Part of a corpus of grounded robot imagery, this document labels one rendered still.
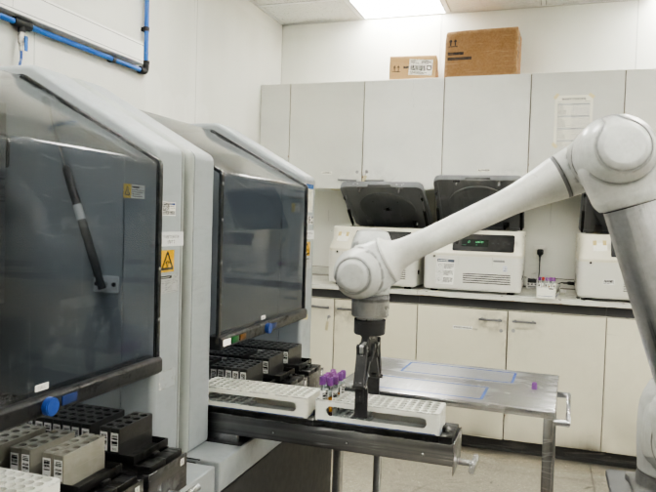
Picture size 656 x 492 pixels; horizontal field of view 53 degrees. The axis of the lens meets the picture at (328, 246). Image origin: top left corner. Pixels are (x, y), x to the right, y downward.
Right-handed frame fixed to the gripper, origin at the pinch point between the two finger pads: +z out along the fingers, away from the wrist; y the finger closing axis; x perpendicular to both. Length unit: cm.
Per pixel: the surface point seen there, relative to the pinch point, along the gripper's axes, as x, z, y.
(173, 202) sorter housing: 38, -46, -26
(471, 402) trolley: -22.0, 4.0, 25.3
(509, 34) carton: -12, -158, 262
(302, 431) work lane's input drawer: 13.9, 6.9, -6.8
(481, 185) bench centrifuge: 0, -66, 251
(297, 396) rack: 16.1, -0.7, -4.9
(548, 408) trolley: -41.2, 3.8, 27.4
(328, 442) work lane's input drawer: 7.2, 8.6, -6.8
